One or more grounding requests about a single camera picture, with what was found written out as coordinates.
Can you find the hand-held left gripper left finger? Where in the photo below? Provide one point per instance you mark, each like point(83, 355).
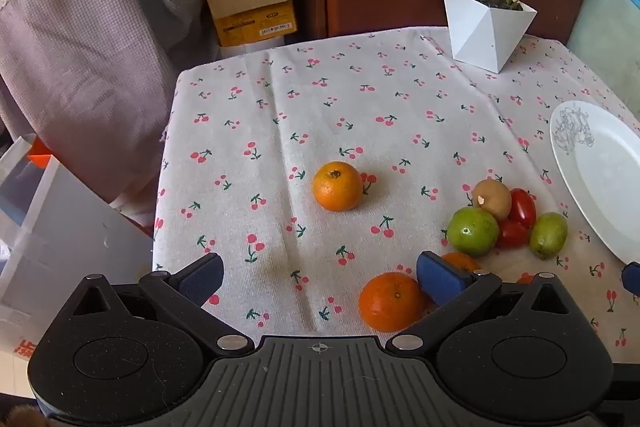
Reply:
point(201, 278)

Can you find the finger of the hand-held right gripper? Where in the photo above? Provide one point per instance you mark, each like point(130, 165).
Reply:
point(631, 278)

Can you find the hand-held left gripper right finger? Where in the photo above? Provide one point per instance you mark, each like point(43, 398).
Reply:
point(440, 278)

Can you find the round green fruit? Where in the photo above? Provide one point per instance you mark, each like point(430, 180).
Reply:
point(472, 231)

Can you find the red cherry tomato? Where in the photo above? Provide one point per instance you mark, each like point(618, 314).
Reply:
point(523, 207)
point(512, 234)

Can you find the oval green fruit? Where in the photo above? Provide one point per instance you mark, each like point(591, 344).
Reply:
point(548, 235)

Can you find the brown kiwi fruit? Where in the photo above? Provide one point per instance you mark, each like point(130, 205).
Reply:
point(494, 199)

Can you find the white plate with flower drawing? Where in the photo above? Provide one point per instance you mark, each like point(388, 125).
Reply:
point(602, 177)

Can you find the large orange mandarin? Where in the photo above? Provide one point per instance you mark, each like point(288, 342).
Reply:
point(337, 186)

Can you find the white carton box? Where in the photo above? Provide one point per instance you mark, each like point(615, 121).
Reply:
point(55, 237)

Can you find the cherry print tablecloth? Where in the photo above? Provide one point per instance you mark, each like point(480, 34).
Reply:
point(300, 132)

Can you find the orange plastic item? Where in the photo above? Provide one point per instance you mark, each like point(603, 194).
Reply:
point(38, 151)

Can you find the white angular plant pot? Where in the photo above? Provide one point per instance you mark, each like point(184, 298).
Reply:
point(485, 29)

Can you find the checked purple curtain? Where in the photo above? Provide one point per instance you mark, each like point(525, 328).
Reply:
point(75, 32)

